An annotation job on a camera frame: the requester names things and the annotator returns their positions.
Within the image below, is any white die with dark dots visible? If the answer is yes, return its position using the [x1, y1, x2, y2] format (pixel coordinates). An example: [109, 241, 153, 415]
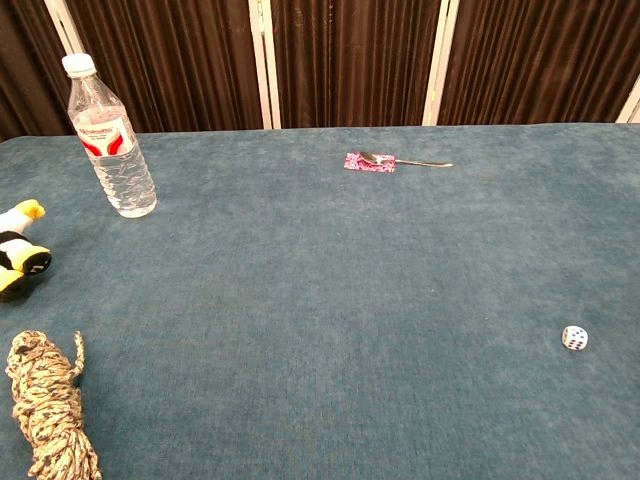
[560, 325, 589, 352]

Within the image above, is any black yellow white plush toy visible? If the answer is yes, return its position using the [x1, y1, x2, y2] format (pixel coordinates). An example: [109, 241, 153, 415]
[0, 198, 53, 303]

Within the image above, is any clear plastic water bottle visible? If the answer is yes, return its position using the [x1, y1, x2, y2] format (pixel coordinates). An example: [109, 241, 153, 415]
[61, 53, 158, 219]

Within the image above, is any blue velvet tablecloth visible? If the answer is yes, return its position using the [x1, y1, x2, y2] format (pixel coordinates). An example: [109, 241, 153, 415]
[0, 121, 640, 480]

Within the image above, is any pink patterned rectangular packet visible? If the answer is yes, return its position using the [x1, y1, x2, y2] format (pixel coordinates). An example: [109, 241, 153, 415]
[344, 152, 398, 174]

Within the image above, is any dark brown pleated curtain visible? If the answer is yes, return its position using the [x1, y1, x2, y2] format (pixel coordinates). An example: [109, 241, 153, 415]
[0, 0, 640, 143]

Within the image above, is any camouflage braided rope bundle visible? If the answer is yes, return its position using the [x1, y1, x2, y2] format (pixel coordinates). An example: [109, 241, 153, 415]
[4, 329, 103, 480]

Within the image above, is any white screen frame post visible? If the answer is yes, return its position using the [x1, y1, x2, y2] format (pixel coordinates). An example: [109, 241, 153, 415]
[615, 77, 640, 124]
[421, 0, 460, 127]
[248, 0, 282, 131]
[43, 0, 86, 56]

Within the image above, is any silver metal spoon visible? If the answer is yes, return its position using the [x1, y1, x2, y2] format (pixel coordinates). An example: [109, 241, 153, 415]
[359, 150, 455, 169]

